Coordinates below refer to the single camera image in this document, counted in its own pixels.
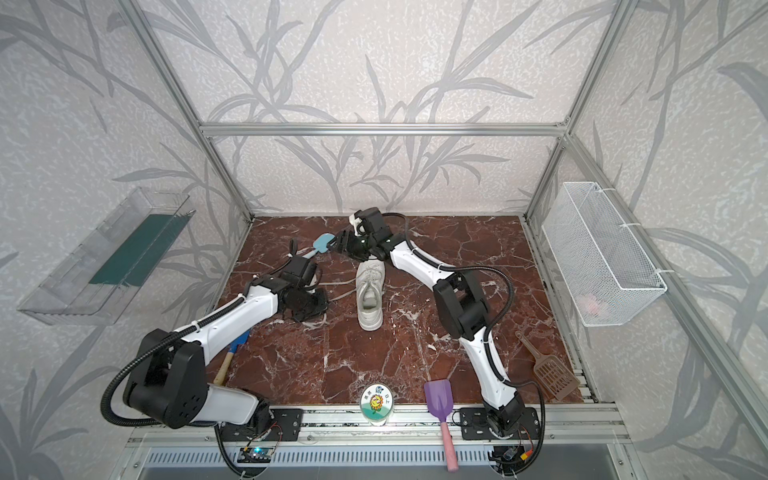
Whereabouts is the white wire mesh basket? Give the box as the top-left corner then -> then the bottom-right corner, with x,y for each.
542,182 -> 667,327

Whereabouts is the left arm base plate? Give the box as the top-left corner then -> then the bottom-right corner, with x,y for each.
220,408 -> 304,442

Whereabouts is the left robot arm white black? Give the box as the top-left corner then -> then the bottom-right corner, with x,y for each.
100,256 -> 328,429

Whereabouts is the white sneaker shoe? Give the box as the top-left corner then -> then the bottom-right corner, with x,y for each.
355,260 -> 386,331

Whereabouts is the green circuit board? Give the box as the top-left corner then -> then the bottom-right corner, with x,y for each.
236,446 -> 276,465

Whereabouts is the purple pink toy shovel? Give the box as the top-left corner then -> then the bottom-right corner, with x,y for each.
424,379 -> 459,473

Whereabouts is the blue wooden handled spatula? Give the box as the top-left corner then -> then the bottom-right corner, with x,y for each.
213,331 -> 250,386

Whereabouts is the clear plastic wall tray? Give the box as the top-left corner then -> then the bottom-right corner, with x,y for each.
18,187 -> 196,326

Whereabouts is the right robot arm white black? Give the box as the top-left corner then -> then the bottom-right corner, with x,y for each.
332,207 -> 525,438

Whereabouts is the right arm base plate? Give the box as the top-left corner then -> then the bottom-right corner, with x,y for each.
456,407 -> 541,440

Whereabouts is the pink item in basket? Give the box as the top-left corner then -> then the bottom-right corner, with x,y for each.
577,294 -> 605,318

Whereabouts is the brown slotted litter scoop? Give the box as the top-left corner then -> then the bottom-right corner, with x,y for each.
516,331 -> 580,401

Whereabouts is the light blue silicone spatula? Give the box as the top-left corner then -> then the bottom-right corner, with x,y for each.
302,233 -> 336,259

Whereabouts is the right circuit board with wires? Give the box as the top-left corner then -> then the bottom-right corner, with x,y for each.
488,445 -> 534,468

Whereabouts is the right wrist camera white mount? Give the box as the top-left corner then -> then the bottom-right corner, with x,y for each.
349,214 -> 364,236

